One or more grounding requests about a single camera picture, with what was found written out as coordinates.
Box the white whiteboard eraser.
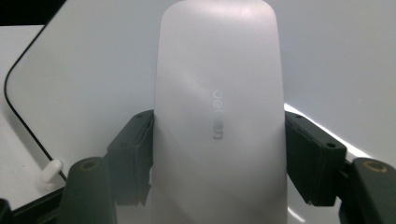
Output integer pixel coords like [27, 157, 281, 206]
[148, 0, 289, 224]

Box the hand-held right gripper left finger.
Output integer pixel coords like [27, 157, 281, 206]
[105, 108, 156, 207]

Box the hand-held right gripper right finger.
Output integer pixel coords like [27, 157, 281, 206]
[284, 110, 348, 208]

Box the white whiteboard with red scribble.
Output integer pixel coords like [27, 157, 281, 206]
[3, 0, 396, 224]

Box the white whiteboard foot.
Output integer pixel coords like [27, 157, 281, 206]
[39, 158, 65, 185]

